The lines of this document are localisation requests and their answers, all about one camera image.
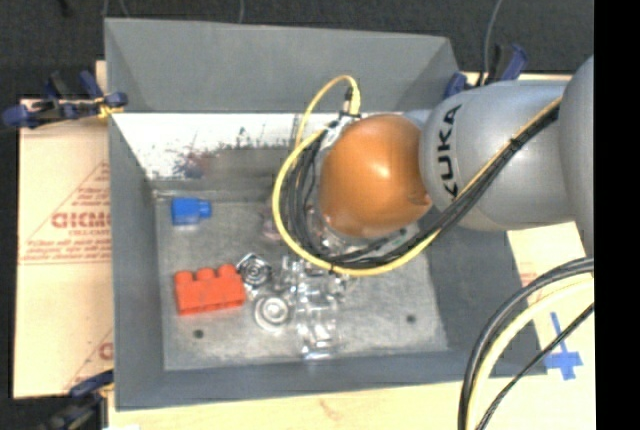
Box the clear pinkish round thing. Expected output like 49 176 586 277
260 212 286 245

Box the clear glass faceted knob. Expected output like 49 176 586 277
235 251 275 290

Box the clear glass round dish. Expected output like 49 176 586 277
252 294 292 333

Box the red toy building block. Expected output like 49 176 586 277
172 263 248 317

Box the blue plastic cap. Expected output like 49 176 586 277
170 197 213 226

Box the grey metal bin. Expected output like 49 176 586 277
102 17 547 410

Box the brown cardboard board, red print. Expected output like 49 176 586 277
11 96 117 400

